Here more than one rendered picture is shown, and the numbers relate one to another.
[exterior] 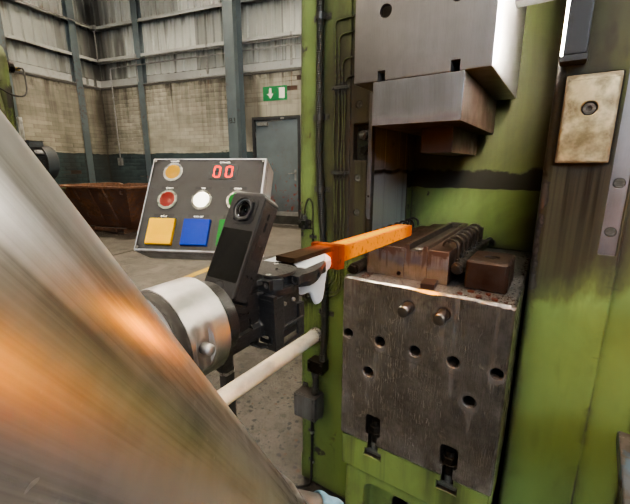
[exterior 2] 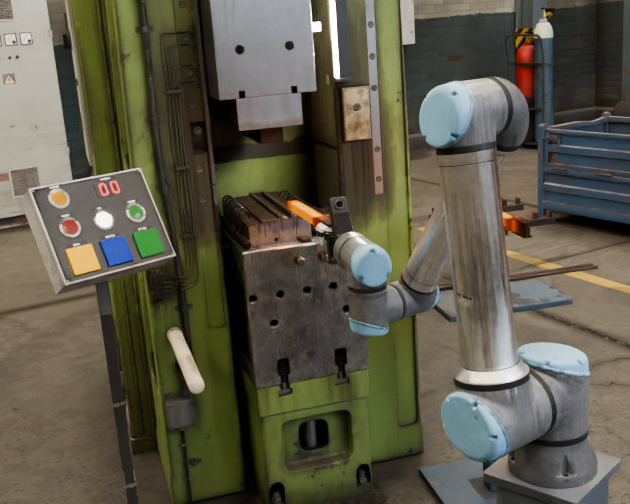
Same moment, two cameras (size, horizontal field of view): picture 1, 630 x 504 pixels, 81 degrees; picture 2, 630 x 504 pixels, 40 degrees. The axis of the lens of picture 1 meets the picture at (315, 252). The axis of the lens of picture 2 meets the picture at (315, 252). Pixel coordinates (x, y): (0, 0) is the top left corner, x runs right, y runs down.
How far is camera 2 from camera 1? 198 cm
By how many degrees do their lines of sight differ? 48
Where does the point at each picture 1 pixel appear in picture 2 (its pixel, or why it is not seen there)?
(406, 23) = (256, 60)
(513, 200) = (289, 163)
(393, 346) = (291, 293)
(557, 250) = (355, 197)
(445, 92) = (290, 106)
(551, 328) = not seen: hidden behind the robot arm
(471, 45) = (302, 78)
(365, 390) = (273, 340)
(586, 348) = not seen: hidden behind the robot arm
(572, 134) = (351, 123)
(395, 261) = (272, 231)
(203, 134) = not seen: outside the picture
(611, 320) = (389, 233)
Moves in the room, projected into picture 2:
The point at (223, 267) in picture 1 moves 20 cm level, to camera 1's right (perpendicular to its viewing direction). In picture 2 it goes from (343, 228) to (390, 211)
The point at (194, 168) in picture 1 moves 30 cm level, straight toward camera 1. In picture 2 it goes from (78, 190) to (173, 191)
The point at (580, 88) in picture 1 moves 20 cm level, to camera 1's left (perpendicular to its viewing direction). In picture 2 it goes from (350, 96) to (310, 103)
